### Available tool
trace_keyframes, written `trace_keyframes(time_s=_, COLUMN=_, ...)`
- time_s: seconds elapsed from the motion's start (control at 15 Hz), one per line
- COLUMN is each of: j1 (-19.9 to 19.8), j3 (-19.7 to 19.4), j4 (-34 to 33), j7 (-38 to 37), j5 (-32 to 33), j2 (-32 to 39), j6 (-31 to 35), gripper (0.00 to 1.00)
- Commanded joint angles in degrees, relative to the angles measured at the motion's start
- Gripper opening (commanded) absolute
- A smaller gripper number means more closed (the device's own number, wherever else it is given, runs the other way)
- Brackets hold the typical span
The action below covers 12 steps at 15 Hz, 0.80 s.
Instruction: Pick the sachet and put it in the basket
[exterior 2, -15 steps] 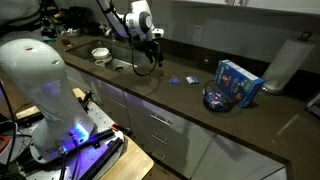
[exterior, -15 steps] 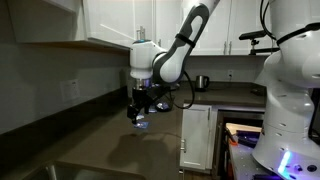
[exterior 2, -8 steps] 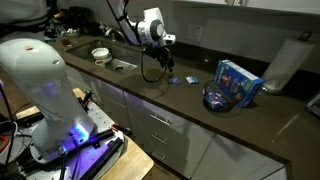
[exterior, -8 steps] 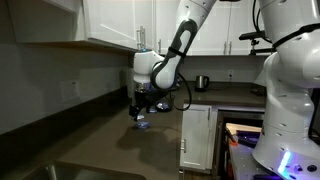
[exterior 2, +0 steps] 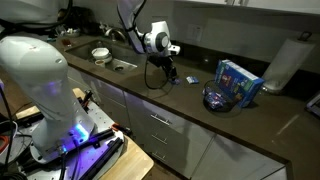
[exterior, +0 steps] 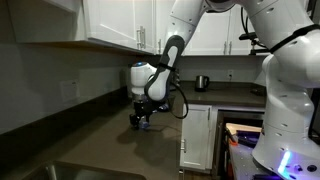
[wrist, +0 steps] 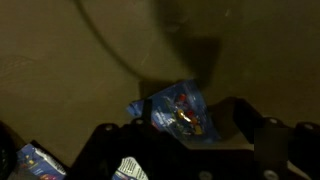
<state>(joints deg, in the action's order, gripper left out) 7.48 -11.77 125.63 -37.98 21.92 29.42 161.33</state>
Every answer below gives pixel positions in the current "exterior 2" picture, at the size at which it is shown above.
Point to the steel faucet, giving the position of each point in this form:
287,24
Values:
115,31

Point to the small white cup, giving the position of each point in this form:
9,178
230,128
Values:
100,62

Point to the metal mounting plate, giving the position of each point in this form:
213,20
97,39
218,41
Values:
100,116

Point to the white wall switch plate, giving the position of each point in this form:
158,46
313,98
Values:
195,32

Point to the steel toaster oven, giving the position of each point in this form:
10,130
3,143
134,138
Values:
315,105

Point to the grey cabinet door panel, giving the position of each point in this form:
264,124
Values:
240,160

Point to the grey drawer cabinet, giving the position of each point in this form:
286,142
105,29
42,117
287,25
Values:
140,106

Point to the wooden board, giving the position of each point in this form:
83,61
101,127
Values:
133,163

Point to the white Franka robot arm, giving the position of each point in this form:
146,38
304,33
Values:
36,83

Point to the orange clamp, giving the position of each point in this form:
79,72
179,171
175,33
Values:
116,126

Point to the black aluminium rail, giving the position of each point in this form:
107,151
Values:
96,136
103,156

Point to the white paper towel roll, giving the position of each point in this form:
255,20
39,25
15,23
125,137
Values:
286,66

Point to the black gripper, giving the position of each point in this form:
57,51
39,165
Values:
161,61

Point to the white upper cabinet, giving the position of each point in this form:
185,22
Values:
283,6

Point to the white bowl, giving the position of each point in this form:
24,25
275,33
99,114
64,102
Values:
100,52

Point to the steel kitchen sink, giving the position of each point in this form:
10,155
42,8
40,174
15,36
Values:
130,55

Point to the small red item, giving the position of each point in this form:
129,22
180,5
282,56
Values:
66,42

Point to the small white dish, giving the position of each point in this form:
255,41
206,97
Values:
72,32

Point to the blue value pack box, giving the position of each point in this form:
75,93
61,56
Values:
236,81

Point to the black and red clamp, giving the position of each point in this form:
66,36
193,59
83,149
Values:
87,97

